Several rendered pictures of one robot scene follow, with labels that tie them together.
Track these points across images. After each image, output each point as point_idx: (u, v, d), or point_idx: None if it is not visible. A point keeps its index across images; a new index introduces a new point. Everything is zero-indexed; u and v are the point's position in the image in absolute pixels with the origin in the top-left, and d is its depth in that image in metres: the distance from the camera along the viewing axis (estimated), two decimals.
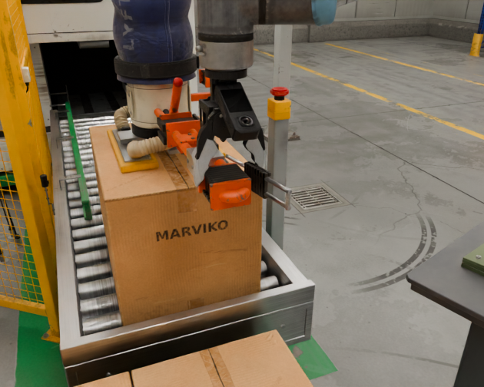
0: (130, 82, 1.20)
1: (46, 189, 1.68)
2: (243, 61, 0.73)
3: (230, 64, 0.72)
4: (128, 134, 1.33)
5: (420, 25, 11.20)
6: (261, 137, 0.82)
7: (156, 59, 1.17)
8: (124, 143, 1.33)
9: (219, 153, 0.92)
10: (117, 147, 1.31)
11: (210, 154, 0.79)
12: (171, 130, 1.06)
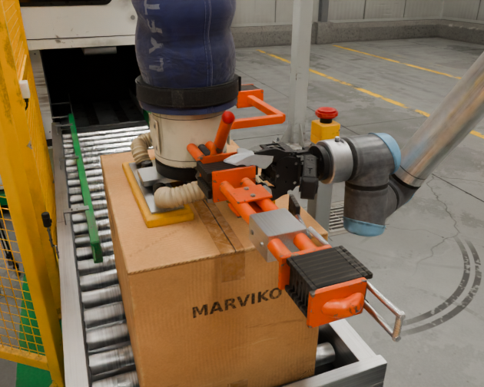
0: (157, 111, 0.94)
1: (48, 229, 1.41)
2: (338, 176, 0.90)
3: (338, 166, 0.88)
4: (151, 173, 1.07)
5: (429, 26, 10.93)
6: None
7: (191, 83, 0.91)
8: (147, 185, 1.07)
9: (297, 223, 0.66)
10: (137, 190, 1.05)
11: (260, 163, 0.84)
12: (219, 180, 0.81)
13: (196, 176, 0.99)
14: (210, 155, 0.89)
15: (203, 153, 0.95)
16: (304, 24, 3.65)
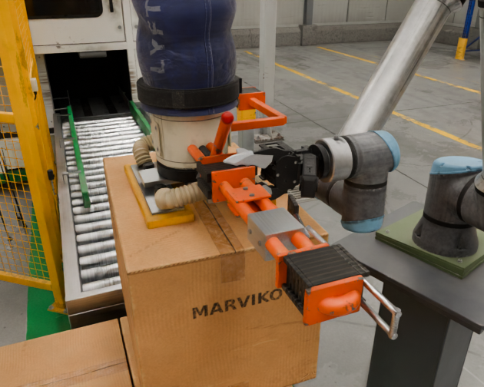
0: (159, 113, 0.95)
1: (52, 181, 2.02)
2: (338, 174, 0.90)
3: (338, 163, 0.88)
4: (153, 174, 1.07)
5: None
6: None
7: (193, 84, 0.91)
8: None
9: (296, 222, 0.66)
10: (139, 191, 1.06)
11: (260, 163, 0.84)
12: (219, 181, 0.81)
13: (197, 178, 0.99)
14: (210, 156, 0.90)
15: (204, 154, 0.95)
16: (269, 31, 4.26)
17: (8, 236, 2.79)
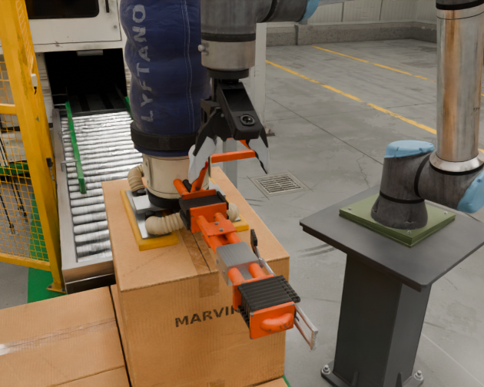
0: (149, 153, 1.12)
1: (51, 168, 2.20)
2: (246, 61, 0.73)
3: (232, 64, 0.72)
4: (144, 201, 1.25)
5: (405, 28, 11.72)
6: (263, 134, 0.82)
7: (177, 131, 1.09)
8: None
9: (253, 254, 0.84)
10: (132, 216, 1.23)
11: (207, 153, 0.79)
12: (196, 216, 0.98)
13: (180, 206, 1.17)
14: (191, 191, 1.07)
15: (187, 188, 1.13)
16: (260, 31, 4.44)
17: (9, 223, 2.97)
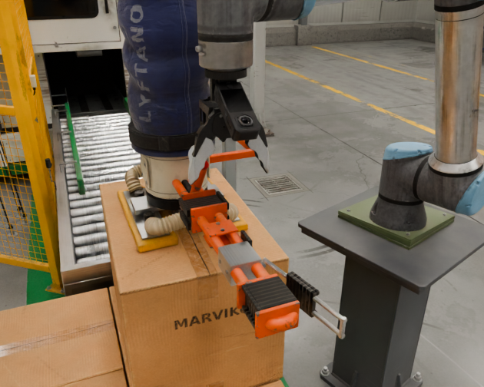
0: (147, 153, 1.12)
1: (50, 170, 2.20)
2: (243, 61, 0.73)
3: (230, 64, 0.72)
4: (143, 202, 1.24)
5: (404, 29, 11.72)
6: (263, 134, 0.81)
7: (174, 131, 1.09)
8: None
9: (255, 254, 0.84)
10: (130, 217, 1.23)
11: (207, 153, 0.79)
12: (197, 216, 0.98)
13: (180, 207, 1.17)
14: (191, 191, 1.07)
15: (186, 188, 1.13)
16: (259, 31, 4.43)
17: (8, 223, 2.97)
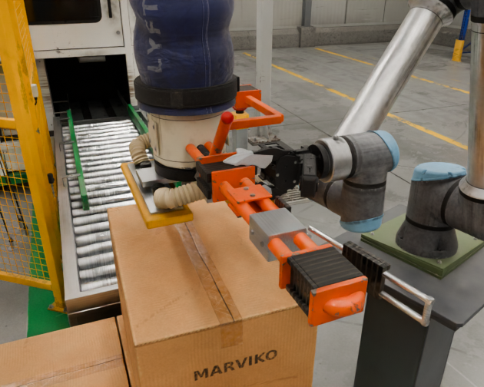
0: (156, 112, 0.94)
1: (52, 185, 2.09)
2: (338, 174, 0.90)
3: (337, 163, 0.89)
4: (150, 173, 1.07)
5: None
6: None
7: (190, 84, 0.91)
8: None
9: (297, 222, 0.67)
10: (137, 190, 1.05)
11: (260, 163, 0.84)
12: (219, 181, 0.81)
13: (195, 177, 0.99)
14: (210, 155, 0.90)
15: (203, 153, 0.95)
16: (265, 35, 4.33)
17: (8, 236, 2.86)
